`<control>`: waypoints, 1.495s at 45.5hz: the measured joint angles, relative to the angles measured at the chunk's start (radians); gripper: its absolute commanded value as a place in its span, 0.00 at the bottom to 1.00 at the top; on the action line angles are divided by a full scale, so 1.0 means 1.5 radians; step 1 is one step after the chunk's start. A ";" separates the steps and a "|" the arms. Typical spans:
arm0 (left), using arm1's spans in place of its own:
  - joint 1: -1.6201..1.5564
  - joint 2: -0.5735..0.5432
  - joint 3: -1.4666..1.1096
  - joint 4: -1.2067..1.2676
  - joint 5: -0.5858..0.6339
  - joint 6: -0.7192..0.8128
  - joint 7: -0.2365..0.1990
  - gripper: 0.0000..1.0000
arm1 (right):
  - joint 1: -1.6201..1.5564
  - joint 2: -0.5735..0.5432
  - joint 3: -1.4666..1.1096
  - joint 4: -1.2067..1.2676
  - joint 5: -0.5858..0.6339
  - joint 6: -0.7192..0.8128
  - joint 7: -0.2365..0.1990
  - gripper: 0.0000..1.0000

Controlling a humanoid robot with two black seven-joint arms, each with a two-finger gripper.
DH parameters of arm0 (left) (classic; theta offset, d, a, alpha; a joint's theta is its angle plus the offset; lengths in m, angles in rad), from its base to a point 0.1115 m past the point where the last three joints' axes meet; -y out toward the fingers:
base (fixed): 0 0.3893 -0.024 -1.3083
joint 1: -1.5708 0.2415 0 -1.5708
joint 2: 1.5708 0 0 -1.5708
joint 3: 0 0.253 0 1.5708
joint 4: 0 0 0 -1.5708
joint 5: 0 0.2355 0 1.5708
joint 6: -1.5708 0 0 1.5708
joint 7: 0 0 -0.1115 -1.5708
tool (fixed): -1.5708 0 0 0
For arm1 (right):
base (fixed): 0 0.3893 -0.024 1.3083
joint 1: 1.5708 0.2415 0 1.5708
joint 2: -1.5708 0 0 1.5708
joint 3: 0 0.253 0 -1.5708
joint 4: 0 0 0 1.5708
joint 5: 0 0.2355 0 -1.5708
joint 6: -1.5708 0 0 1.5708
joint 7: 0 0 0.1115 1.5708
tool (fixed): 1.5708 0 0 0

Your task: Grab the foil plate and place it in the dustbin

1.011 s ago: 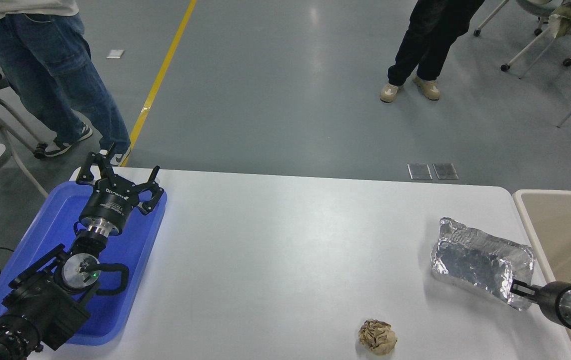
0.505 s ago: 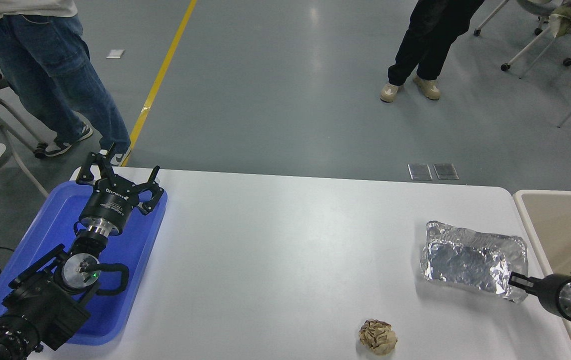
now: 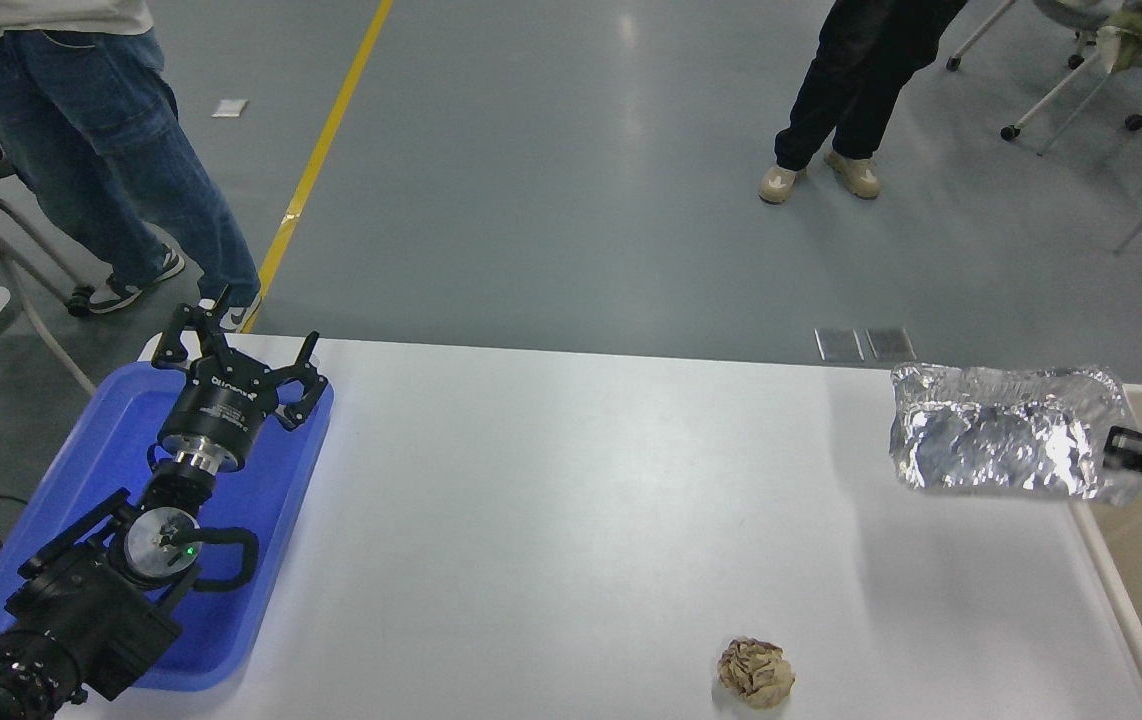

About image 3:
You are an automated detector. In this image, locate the person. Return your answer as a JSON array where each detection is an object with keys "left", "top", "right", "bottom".
[
  {"left": 0, "top": 0, "right": 262, "bottom": 334},
  {"left": 759, "top": 0, "right": 970, "bottom": 205}
]

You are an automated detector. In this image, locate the blue plastic tray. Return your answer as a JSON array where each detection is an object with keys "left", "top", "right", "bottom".
[{"left": 0, "top": 360, "right": 336, "bottom": 693}]

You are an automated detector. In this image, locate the grey floor plate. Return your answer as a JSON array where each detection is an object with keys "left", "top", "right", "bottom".
[
  {"left": 866, "top": 326, "right": 918, "bottom": 361},
  {"left": 815, "top": 327, "right": 865, "bottom": 362}
]

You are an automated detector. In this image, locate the crumpled tan paper ball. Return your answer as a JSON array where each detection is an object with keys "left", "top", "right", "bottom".
[{"left": 716, "top": 638, "right": 797, "bottom": 712}]

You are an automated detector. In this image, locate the silver foil tray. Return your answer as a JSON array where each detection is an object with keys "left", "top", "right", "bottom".
[{"left": 889, "top": 362, "right": 1142, "bottom": 504}]

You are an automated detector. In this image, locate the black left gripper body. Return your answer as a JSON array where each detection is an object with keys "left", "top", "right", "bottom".
[{"left": 157, "top": 360, "right": 280, "bottom": 473}]

